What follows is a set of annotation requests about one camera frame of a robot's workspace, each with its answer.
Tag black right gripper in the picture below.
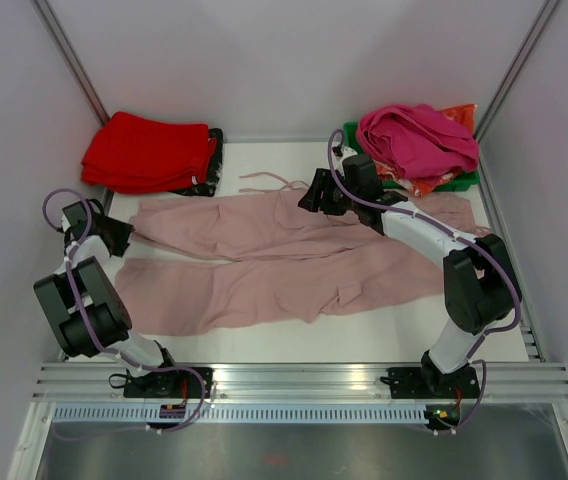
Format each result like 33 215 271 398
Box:
298 167 360 215

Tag light pink trousers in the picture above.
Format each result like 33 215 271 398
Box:
113 169 493 337

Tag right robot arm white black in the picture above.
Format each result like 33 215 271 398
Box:
298 147 522 396

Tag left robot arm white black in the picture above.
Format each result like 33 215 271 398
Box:
33 198 182 397

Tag folded red trousers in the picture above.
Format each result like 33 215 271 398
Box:
81 112 218 195

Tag orange floral trousers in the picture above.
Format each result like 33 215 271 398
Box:
373 103 479 199

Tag magenta crumpled trousers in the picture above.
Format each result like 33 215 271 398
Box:
355 103 481 180

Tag green plastic bin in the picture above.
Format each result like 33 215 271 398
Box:
343 121 480 192

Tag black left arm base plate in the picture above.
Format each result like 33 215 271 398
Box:
109 367 214 400

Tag slotted grey cable duct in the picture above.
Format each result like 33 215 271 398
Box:
53 403 427 425

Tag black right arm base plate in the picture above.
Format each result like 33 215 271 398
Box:
379 366 480 400

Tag left aluminium frame post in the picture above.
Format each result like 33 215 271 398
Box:
30 0 110 126

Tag aluminium frame post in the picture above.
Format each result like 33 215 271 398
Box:
474 0 564 142
30 0 110 126

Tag aluminium mounting rail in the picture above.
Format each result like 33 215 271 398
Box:
30 362 568 404

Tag right aluminium frame post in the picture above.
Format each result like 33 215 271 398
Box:
474 0 564 142

